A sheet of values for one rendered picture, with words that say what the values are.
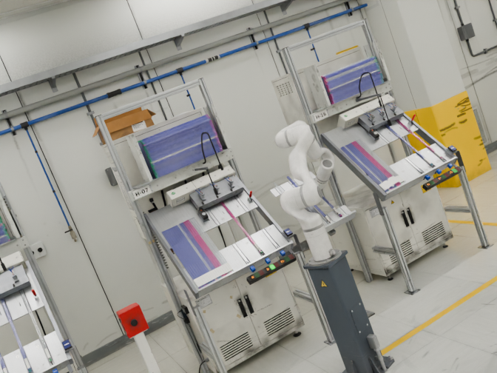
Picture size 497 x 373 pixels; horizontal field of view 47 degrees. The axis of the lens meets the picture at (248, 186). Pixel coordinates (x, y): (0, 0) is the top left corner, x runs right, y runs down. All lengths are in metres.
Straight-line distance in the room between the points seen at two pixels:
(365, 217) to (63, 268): 2.61
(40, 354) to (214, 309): 1.11
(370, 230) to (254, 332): 1.14
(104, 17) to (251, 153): 1.85
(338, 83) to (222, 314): 1.89
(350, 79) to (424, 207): 1.13
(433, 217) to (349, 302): 1.65
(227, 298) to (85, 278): 1.79
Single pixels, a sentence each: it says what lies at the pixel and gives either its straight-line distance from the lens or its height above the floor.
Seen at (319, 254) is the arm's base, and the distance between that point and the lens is 3.08.
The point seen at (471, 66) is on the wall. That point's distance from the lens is 7.36.
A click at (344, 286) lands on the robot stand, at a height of 0.54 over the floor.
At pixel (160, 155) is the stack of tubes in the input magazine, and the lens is 3.73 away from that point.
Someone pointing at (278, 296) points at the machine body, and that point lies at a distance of 3.93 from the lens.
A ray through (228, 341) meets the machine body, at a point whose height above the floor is 0.23.
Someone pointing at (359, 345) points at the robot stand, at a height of 0.21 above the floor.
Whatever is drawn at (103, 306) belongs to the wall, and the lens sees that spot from 5.28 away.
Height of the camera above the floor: 1.67
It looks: 8 degrees down
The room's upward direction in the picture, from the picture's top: 21 degrees counter-clockwise
